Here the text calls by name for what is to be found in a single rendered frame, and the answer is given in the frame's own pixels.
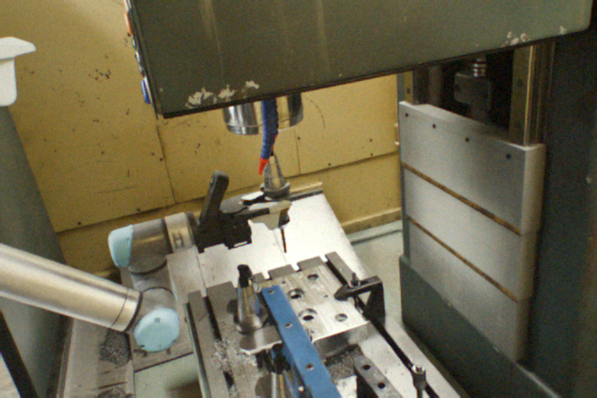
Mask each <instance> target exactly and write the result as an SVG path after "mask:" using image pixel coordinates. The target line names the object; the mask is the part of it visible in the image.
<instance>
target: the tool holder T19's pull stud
mask: <svg viewBox="0 0 597 398"><path fill-rule="evenodd" d="M272 351H273V352H274V353H275V357H274V359H273V362H274V366H275V371H277V372H283V371H285V370H287V368H288V366H287V361H286V356H285V355H283V344H281V342H276V344H273V345H272Z"/></svg>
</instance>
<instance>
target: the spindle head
mask: <svg viewBox="0 0 597 398"><path fill-rule="evenodd" d="M129 3H130V6H131V13H132V17H133V21H134V25H135V28H136V33H137V37H138V38H139V45H140V49H141V52H142V56H143V60H144V65H145V68H146V69H147V76H148V80H149V83H150V87H151V92H152V96H153V100H154V103H155V107H156V111H157V114H158V115H163V119H169V118H174V117H180V116H184V115H193V114H198V113H202V112H207V111H212V110H217V109H222V108H226V107H235V106H240V105H245V104H250V103H255V102H260V101H264V100H272V99H278V98H282V97H287V96H291V94H296V93H301V92H310V91H315V90H320V89H325V88H330V87H334V86H339V85H343V84H352V83H357V82H361V81H367V80H372V78H377V77H381V76H390V75H395V74H400V73H405V72H410V71H414V70H419V69H424V68H428V67H433V66H439V65H443V64H448V63H452V62H458V61H462V60H466V59H471V58H476V57H481V56H486V55H491V54H495V53H501V52H505V51H511V50H515V49H521V48H525V47H530V46H535V45H536V44H544V43H549V42H554V41H559V40H563V39H569V38H570V37H574V36H583V35H587V34H588V31H584V30H586V29H587V28H588V26H589V24H590V15H591V8H592V6H593V0H129Z"/></svg>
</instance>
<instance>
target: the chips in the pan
mask: <svg viewBox="0 0 597 398"><path fill-rule="evenodd" d="M106 330H107V331H106V333H107V335H106V339H105V340H104V341H103V342H105V343H104V346H102V348H101V350H100V351H98V352H100V354H101V356H100V358H99V360H100V361H110V362H113V363H115V364H116V367H115V368H116V369H118V368H119V369H120V368H121V366H122V367H123V366H124V367H125V364H127V363H128V362H130V360H132V357H133V356H134V353H136V354H135V356H136V355H142V358H145V357H146V355H148V352H147V351H145V350H143V349H142V348H138V349H135V350H132V351H131V343H130V337H129V333H126V332H123V331H119V330H114V329H111V328H108V329H106ZM131 353H132V355H131ZM117 386H118V385H115V387H112V388H111V387H110V388H109V389H108V390H105V392H101V393H100V394H99V395H98V396H96V397H94V398H129V397H126V392H125V390H126V389H125V390H123V389H122V388H118V387H117Z"/></svg>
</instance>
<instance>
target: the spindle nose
mask: <svg viewBox="0 0 597 398"><path fill-rule="evenodd" d="M260 102H261V101H260ZM260 102H255V103H250V104H245V105H240V106H235V107H226V108H222V109H221V111H222V116H223V122H224V123H225V126H226V129H227V130H229V131H231V132H232V133H234V134H239V135H260V134H262V133H263V129H262V127H263V125H264V124H263V123H262V121H263V118H262V113H263V112H262V110H261V108H262V105H261V103H260ZM277 106H278V109H277V110H278V112H279V115H278V118H279V122H278V123H279V128H278V131H284V130H287V129H290V128H292V127H294V126H296V125H297V124H300V123H301V122H302V121H303V120H304V101H303V93H302V92H301V93H296V94H291V96H287V97H282V98H278V99H277Z"/></svg>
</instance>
